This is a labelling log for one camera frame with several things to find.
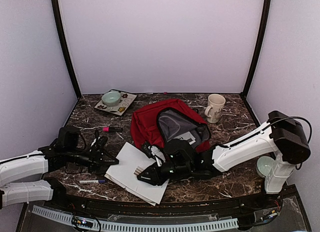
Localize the white booklet with stripes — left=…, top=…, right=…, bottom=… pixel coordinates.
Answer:
left=105, top=142, right=168, bottom=206

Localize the grey black and white magazine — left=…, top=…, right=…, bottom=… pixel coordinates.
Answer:
left=175, top=132, right=196, bottom=145

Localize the pink capped black marker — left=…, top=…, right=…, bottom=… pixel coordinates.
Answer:
left=102, top=126, right=123, bottom=132

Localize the floral patterned square plate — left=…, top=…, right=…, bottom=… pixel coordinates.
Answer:
left=94, top=90, right=137, bottom=116

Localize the white pen purple cap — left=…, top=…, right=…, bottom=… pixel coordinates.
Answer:
left=79, top=179, right=106, bottom=184

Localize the white mug with red pattern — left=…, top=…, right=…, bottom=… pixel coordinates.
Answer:
left=204, top=94, right=226, bottom=123

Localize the black enclosure frame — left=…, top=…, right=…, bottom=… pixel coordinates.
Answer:
left=24, top=0, right=301, bottom=217

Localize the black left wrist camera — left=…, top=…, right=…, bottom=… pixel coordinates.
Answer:
left=57, top=126, right=80, bottom=148

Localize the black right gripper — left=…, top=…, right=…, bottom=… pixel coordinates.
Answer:
left=136, top=161, right=192, bottom=186

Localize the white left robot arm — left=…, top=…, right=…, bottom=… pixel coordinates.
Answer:
left=0, top=146, right=119, bottom=210

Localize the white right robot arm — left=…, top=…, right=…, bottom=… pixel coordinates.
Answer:
left=135, top=109, right=311, bottom=209

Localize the red backpack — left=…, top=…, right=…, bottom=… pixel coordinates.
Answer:
left=130, top=99, right=211, bottom=153

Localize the white slotted cable duct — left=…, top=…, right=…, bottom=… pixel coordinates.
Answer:
left=31, top=205, right=239, bottom=231

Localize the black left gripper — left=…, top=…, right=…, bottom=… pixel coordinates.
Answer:
left=65, top=146, right=119, bottom=176

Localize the pale green ceramic bowl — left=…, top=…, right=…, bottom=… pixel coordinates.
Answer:
left=101, top=91, right=121, bottom=106

